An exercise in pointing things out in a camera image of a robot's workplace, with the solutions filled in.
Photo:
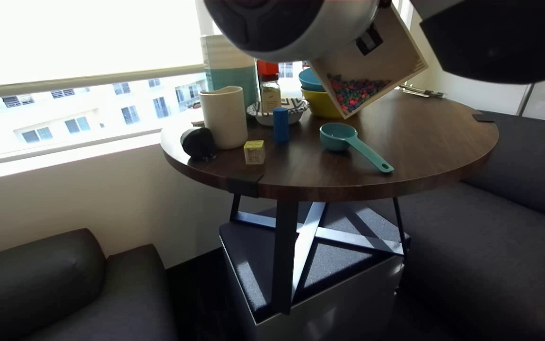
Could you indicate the round wooden table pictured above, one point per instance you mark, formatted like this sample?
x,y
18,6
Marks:
x,y
424,145

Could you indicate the patterned small bowl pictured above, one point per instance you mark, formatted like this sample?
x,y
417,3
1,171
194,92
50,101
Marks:
x,y
292,114

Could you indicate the small cream jar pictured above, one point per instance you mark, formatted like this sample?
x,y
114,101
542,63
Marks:
x,y
271,95

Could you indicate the glass jar with contents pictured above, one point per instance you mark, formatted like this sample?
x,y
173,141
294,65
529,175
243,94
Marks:
x,y
224,120

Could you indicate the red container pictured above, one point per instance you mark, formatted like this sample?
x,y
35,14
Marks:
x,y
267,69

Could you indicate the yellow wooden cube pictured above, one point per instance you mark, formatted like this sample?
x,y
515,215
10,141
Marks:
x,y
254,152

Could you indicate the white and teal utensil crock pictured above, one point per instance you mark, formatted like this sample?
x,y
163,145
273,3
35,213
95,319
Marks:
x,y
235,76

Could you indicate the blue measuring cup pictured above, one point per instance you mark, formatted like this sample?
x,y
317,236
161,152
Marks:
x,y
337,135

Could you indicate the white roller window blind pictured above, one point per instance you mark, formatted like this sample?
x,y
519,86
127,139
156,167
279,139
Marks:
x,y
84,39

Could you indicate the black round object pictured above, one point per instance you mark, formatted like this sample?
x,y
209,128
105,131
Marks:
x,y
197,145

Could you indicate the dark grey fabric sofa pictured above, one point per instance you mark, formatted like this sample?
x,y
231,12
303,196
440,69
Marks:
x,y
506,253

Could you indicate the dark cup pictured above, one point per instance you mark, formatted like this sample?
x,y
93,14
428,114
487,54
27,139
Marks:
x,y
281,126

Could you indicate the dark leather armchair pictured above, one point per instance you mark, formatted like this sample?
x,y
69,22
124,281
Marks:
x,y
46,285

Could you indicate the square wooden box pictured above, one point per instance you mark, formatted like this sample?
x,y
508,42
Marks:
x,y
387,69

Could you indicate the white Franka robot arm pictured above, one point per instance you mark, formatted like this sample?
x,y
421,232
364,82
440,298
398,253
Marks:
x,y
284,25

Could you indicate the small metal object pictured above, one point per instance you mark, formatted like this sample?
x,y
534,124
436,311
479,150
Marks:
x,y
424,92

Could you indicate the colourful beads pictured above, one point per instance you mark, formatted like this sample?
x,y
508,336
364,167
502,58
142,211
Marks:
x,y
351,95

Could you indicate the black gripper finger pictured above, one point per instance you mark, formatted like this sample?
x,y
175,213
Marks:
x,y
368,42

